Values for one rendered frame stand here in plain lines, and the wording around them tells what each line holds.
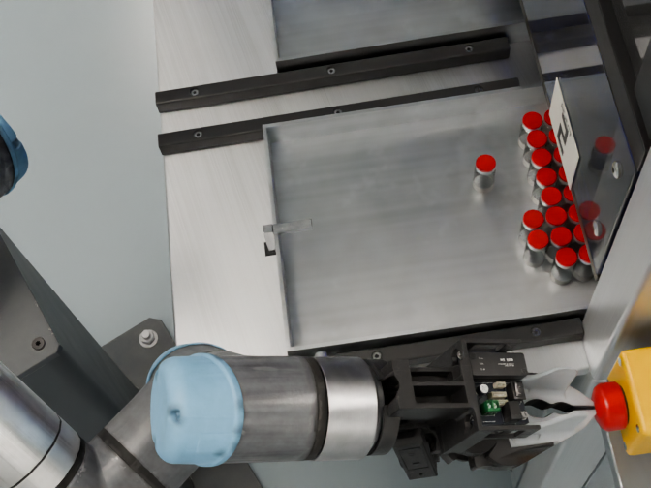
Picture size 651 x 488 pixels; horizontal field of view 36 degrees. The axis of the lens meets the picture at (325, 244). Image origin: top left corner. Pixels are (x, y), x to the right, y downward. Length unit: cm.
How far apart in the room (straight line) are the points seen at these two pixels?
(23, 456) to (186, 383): 13
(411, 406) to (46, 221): 156
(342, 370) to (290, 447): 7
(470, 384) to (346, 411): 10
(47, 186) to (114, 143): 17
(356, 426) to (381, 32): 59
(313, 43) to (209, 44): 12
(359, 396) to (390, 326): 30
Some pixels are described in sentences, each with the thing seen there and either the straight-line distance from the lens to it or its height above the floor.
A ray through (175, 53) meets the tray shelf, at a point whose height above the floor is 88.
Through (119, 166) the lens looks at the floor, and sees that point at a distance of 221.
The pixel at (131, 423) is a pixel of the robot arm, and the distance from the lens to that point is 79.
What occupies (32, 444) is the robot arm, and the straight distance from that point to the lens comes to 75.
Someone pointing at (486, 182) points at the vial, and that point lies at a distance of 105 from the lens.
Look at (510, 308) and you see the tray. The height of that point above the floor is 88.
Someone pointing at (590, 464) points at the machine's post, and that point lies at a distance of 136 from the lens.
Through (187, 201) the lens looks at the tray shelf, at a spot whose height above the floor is 88.
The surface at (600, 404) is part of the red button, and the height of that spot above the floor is 101.
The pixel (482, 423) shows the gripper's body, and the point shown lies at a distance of 76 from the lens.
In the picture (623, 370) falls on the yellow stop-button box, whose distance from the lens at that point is 85.
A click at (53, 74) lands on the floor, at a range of 239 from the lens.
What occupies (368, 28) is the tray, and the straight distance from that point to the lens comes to 119.
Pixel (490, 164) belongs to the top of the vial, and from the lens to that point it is 104.
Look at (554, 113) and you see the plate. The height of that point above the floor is 101.
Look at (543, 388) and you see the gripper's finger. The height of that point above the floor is 102.
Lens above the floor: 182
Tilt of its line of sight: 64 degrees down
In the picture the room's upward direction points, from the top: 11 degrees counter-clockwise
